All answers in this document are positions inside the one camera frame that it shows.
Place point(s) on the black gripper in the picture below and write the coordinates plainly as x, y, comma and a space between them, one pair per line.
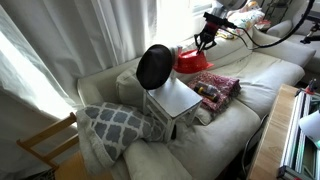
213, 23

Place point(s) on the red sequin hat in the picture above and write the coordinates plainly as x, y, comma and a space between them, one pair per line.
191, 61

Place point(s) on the black felt hat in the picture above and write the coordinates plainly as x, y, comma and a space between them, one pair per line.
154, 67

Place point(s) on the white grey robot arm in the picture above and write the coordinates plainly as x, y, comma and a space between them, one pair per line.
226, 5

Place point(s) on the striped grey white towel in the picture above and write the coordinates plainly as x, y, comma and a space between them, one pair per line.
175, 52

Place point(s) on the clear plastic water bottle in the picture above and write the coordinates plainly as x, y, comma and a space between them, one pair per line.
208, 89

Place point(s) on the black yellow flashlight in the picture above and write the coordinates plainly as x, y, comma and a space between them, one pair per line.
213, 98

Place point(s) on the red patterned cloth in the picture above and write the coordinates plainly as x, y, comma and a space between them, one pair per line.
228, 88

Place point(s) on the floral yellow blanket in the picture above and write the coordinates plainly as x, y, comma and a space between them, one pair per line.
245, 18

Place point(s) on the beige sofa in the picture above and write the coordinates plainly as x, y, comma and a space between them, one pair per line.
206, 147

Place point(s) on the grey armchair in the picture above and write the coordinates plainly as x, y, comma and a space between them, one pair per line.
283, 28

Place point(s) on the beige back cushion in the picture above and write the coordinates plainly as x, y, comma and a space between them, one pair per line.
128, 87

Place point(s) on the wooden side table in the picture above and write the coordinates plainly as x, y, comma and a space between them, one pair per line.
268, 156

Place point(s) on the grey white patterned pillow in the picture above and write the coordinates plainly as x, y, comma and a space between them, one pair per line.
106, 129

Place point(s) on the cream seat cushion front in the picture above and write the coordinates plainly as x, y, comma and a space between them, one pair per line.
153, 161

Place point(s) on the white paper roll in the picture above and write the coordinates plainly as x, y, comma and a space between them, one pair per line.
310, 126

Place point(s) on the white curtain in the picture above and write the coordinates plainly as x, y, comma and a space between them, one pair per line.
46, 45

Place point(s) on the black camera on stand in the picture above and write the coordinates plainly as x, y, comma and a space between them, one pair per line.
314, 17

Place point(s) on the metal rail frame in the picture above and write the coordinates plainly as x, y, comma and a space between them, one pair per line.
301, 156

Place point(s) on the wooden chair frame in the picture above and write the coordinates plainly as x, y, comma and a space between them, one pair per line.
45, 145

